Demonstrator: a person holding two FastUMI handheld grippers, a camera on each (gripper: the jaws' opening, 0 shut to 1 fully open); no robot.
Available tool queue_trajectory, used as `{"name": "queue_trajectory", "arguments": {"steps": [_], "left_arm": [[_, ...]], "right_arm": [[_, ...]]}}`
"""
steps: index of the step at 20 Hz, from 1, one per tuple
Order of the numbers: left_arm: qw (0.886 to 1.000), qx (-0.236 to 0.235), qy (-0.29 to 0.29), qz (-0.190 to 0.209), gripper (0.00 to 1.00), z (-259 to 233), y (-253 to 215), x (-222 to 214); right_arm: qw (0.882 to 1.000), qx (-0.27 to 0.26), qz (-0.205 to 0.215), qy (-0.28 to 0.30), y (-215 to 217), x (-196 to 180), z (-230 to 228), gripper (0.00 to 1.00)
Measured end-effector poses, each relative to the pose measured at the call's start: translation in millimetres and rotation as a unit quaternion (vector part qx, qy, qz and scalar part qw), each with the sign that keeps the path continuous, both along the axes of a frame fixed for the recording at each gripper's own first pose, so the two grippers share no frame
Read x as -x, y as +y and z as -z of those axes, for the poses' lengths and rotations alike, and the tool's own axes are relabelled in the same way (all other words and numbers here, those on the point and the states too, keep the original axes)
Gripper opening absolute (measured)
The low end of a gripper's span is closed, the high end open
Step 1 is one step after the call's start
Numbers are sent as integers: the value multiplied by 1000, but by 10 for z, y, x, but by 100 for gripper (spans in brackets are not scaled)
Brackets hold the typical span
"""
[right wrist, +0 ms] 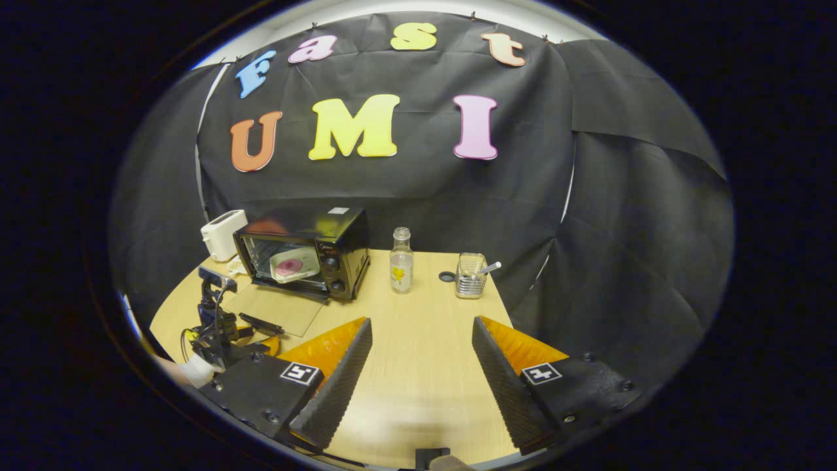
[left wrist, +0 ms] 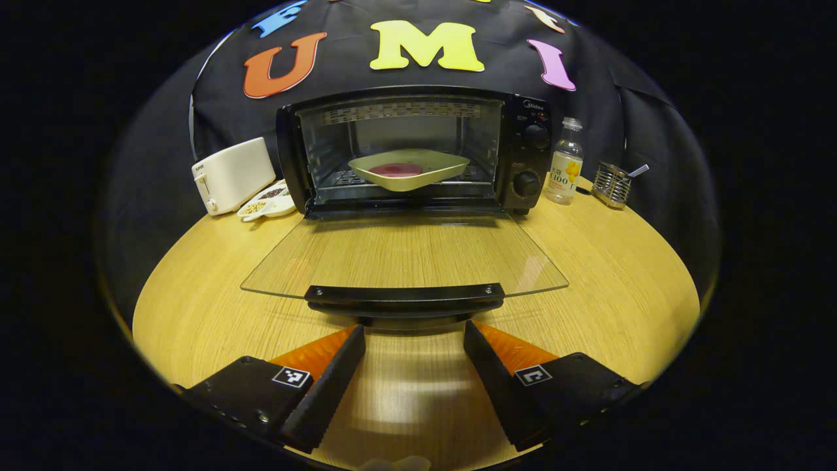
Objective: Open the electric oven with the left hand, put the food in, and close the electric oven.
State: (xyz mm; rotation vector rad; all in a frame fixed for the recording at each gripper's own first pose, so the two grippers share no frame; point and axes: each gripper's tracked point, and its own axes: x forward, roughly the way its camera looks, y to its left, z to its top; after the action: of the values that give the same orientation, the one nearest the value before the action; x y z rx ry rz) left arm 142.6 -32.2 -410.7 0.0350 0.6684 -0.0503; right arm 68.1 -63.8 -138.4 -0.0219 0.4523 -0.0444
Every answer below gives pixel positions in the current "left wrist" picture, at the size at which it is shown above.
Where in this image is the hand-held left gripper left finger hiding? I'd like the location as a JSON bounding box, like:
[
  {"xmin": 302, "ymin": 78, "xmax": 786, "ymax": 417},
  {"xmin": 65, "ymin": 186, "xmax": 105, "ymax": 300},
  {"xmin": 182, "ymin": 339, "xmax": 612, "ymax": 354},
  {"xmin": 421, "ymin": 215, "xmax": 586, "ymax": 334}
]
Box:
[{"xmin": 173, "ymin": 324, "xmax": 367, "ymax": 454}]

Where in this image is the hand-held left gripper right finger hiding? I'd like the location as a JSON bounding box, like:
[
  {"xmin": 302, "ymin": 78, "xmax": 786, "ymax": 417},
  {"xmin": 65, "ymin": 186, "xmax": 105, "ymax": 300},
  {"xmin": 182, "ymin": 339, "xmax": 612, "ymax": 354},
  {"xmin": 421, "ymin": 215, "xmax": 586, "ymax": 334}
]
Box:
[{"xmin": 463, "ymin": 319, "xmax": 645, "ymax": 453}]

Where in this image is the black electric oven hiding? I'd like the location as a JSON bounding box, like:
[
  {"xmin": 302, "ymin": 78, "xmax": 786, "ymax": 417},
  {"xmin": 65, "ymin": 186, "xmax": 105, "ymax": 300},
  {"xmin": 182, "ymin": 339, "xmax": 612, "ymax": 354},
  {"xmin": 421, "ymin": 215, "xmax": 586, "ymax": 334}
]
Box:
[{"xmin": 240, "ymin": 85, "xmax": 570, "ymax": 328}]

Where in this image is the white rectangular plate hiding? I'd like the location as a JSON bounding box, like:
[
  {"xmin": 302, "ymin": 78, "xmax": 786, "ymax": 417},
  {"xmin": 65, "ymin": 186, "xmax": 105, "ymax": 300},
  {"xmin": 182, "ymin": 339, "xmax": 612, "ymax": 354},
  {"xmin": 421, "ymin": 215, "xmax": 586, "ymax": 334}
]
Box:
[{"xmin": 349, "ymin": 148, "xmax": 471, "ymax": 192}]

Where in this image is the pink round meat slice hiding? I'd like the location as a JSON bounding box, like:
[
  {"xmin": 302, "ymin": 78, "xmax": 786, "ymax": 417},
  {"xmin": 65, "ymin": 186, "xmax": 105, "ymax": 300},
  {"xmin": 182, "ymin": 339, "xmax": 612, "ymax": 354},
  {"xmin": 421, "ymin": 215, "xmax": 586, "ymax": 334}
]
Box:
[{"xmin": 368, "ymin": 163, "xmax": 424, "ymax": 179}]

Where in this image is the white snack dish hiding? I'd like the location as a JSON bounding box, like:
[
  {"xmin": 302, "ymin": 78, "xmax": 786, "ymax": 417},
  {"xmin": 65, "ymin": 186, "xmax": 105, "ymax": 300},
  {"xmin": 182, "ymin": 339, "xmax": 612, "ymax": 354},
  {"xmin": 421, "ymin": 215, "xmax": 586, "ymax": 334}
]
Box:
[{"xmin": 237, "ymin": 181, "xmax": 298, "ymax": 222}]

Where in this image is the clear drink bottle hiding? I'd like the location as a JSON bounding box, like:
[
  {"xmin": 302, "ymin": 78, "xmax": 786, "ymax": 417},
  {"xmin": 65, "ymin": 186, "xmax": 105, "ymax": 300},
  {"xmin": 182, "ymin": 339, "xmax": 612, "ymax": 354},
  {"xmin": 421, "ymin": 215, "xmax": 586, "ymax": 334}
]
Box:
[{"xmin": 545, "ymin": 117, "xmax": 584, "ymax": 206}]

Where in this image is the white toaster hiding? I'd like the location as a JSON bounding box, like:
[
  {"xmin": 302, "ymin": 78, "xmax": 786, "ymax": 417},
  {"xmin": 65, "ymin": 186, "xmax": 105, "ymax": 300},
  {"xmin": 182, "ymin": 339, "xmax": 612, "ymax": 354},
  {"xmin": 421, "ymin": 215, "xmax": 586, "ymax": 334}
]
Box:
[{"xmin": 192, "ymin": 137, "xmax": 277, "ymax": 217}]

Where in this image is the metal wire basket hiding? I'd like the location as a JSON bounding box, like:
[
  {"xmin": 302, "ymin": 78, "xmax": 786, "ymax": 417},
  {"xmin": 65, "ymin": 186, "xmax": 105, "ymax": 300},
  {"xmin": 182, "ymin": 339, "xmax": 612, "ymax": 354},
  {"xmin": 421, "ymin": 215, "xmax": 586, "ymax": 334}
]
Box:
[{"xmin": 592, "ymin": 162, "xmax": 633, "ymax": 210}]

